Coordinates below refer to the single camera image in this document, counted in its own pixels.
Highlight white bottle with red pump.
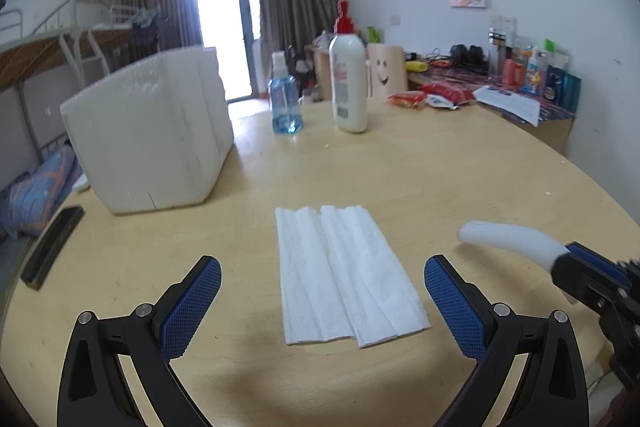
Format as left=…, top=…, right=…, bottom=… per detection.
left=328, top=0, right=368, bottom=134

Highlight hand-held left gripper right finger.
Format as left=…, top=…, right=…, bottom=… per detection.
left=424, top=255, right=591, bottom=427

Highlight row of toiletry bottles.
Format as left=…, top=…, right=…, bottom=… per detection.
left=516, top=37, right=583, bottom=110

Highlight printed paper sheet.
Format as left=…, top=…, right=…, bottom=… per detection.
left=472, top=85, right=541, bottom=127

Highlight small red snack packet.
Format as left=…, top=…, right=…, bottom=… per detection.
left=386, top=91, right=429, bottom=110

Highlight dark hanging clothes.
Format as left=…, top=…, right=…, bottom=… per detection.
left=131, top=14, right=167, bottom=54

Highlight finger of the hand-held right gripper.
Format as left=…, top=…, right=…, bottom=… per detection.
left=550, top=253, right=608, bottom=308
left=566, top=243, right=630, bottom=282

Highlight grey metal bunk bed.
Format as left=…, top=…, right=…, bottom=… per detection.
left=0, top=7, right=118, bottom=158

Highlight black phone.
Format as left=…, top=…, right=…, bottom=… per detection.
left=21, top=205, right=84, bottom=291

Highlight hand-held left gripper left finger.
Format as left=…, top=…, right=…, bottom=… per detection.
left=56, top=255, right=222, bottom=427

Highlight white paper tissue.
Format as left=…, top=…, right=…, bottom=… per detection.
left=275, top=206, right=358, bottom=347
left=320, top=205, right=432, bottom=349

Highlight blue liquid spray bottle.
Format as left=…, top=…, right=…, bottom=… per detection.
left=268, top=52, right=304, bottom=136

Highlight large red snack packet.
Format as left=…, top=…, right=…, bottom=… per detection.
left=422, top=82, right=476, bottom=105

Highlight white foam box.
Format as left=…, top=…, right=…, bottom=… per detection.
left=60, top=47, right=236, bottom=215

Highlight blue patterned blanket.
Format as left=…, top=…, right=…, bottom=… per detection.
left=0, top=142, right=81, bottom=241

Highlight steel thermos bottle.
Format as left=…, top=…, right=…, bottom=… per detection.
left=489, top=28, right=509, bottom=78

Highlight black headphones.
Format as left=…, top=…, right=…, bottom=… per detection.
left=450, top=44, right=487, bottom=68

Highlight glass balcony door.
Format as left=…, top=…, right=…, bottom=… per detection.
left=190, top=0, right=264, bottom=104

